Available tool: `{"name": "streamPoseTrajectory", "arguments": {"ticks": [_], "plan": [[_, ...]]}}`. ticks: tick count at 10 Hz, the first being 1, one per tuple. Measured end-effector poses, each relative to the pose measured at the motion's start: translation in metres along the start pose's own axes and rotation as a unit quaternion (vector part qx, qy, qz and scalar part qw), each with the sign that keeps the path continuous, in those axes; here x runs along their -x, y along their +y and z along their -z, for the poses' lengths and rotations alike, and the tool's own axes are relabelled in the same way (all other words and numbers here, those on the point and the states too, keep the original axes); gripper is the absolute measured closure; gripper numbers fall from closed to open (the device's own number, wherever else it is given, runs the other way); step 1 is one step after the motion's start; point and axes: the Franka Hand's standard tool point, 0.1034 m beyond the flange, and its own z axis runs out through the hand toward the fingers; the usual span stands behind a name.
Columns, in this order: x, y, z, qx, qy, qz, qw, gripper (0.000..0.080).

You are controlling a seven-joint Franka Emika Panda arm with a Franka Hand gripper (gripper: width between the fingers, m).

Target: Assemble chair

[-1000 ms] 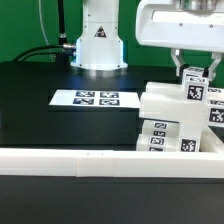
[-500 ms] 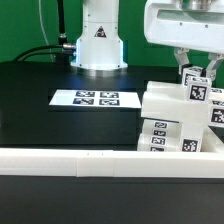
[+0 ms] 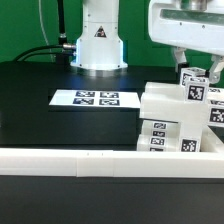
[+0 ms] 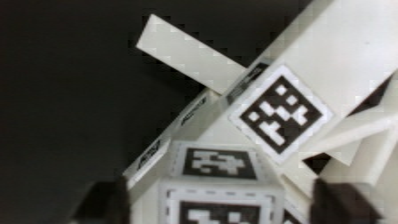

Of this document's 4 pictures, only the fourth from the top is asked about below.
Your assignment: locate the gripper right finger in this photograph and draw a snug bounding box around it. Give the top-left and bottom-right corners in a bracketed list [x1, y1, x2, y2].
[309, 178, 384, 224]

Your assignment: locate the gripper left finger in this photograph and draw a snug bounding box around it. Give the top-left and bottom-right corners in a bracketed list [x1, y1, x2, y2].
[69, 179, 130, 224]

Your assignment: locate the white chair leg with tag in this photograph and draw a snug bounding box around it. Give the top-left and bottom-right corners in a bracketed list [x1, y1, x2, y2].
[158, 89, 220, 141]

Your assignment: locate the white chair back frame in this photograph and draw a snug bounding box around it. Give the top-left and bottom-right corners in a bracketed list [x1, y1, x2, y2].
[176, 0, 398, 224]

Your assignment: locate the white U-shaped obstacle frame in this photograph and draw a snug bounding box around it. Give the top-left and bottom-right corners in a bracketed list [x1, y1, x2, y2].
[135, 14, 245, 94]

